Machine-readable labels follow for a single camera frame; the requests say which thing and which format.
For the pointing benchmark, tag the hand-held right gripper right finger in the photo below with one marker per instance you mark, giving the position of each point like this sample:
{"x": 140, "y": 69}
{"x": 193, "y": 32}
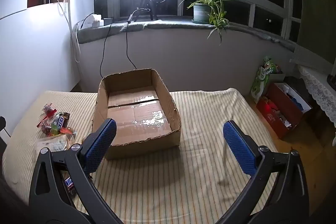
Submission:
{"x": 239, "y": 145}

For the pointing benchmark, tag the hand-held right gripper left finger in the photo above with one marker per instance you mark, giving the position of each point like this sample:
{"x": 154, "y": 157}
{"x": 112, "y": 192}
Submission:
{"x": 101, "y": 145}

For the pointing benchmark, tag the clear bread snack packet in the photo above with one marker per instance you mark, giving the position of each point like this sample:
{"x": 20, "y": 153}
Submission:
{"x": 55, "y": 144}

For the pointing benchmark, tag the brown chocolate bar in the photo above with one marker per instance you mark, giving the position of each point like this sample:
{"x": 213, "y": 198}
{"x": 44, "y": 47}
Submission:
{"x": 59, "y": 121}
{"x": 69, "y": 184}

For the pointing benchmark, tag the clear red-print snack packet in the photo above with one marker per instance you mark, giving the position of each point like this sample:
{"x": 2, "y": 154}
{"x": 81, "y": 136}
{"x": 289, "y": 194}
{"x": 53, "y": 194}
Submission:
{"x": 47, "y": 113}

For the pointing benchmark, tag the red cardboard box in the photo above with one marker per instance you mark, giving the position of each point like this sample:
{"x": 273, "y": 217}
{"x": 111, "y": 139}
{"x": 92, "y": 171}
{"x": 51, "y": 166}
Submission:
{"x": 278, "y": 121}

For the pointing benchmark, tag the striped yellow blanket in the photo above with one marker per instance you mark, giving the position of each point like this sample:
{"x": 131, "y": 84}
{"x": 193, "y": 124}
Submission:
{"x": 197, "y": 113}

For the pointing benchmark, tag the green tissue pack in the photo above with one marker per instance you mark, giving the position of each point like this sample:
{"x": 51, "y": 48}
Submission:
{"x": 262, "y": 79}

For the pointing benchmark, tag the white lace cloth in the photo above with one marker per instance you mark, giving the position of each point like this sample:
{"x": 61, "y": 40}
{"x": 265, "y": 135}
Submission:
{"x": 320, "y": 92}

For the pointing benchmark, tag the grey power adapter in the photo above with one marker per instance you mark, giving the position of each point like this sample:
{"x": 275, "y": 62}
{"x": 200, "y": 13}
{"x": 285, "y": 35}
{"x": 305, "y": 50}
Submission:
{"x": 108, "y": 21}

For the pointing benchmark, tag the white power adapter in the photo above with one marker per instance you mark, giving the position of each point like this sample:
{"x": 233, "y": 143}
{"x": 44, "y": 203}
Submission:
{"x": 93, "y": 20}

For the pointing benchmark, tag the black inline adapter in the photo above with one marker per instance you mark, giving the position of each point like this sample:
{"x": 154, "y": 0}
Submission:
{"x": 130, "y": 18}

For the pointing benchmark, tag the potted spider plant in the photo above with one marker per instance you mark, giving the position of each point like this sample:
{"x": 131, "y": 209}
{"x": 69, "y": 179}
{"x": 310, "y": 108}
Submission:
{"x": 200, "y": 12}

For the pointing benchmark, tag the black tripod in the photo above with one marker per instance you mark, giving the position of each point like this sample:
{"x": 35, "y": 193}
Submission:
{"x": 148, "y": 3}

